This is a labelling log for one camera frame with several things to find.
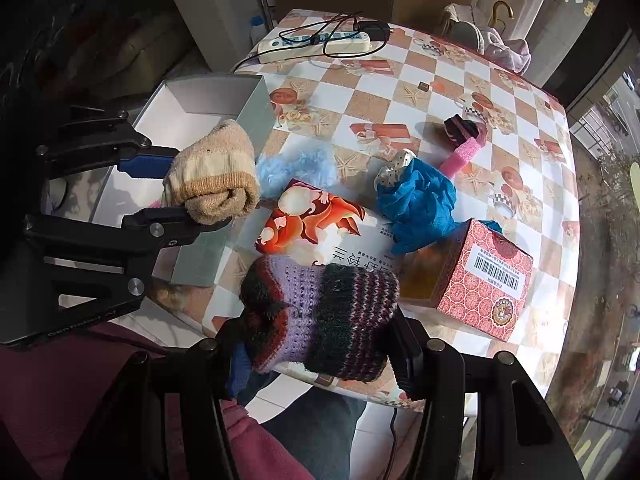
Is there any pink sponge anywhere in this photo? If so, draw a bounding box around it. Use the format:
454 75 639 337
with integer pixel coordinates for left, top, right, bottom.
439 136 486 180

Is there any black power adapter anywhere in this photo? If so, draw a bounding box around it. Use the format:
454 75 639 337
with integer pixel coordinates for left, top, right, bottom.
354 20 392 42

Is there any purple striped knitted sock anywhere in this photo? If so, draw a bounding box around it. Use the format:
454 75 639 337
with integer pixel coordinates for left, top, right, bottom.
240 255 399 382

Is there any white dotted sock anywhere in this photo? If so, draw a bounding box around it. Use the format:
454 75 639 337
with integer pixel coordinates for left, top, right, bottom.
374 148 416 191

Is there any checkered tablecloth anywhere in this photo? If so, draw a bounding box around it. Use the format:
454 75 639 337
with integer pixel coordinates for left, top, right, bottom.
240 25 579 391

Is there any floral tissue pack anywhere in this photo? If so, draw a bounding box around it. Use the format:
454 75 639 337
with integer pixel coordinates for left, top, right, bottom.
255 180 401 273

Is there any pink clothes pile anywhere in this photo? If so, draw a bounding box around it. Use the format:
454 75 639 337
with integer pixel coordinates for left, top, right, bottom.
480 27 532 74

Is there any chair with grey cushion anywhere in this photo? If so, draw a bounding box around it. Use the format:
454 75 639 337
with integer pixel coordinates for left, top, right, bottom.
437 3 486 54

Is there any maroon sleeve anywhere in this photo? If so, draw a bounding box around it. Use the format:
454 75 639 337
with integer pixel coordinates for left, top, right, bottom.
1 323 310 479

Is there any blue cloth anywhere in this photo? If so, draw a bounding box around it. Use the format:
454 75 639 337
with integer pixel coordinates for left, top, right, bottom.
375 158 460 256
480 220 502 234

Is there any light blue fluffy sock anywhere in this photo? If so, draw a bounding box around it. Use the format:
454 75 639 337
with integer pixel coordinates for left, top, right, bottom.
256 146 340 200

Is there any pink black sock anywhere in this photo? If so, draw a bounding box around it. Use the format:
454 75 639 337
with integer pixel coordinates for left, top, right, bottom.
444 114 480 146

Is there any black cable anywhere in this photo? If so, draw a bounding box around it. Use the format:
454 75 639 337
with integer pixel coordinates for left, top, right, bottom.
230 11 392 74

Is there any grey storage box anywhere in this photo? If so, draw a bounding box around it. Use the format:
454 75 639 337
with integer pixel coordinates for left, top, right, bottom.
51 74 274 287

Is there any white power strip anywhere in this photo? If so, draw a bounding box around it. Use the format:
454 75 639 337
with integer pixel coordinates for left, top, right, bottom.
257 32 371 64

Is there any beige knitted sock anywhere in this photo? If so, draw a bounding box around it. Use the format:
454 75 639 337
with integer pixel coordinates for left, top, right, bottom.
160 119 260 226

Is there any red patterned carton box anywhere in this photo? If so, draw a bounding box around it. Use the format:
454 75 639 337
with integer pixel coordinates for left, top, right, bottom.
399 219 534 341

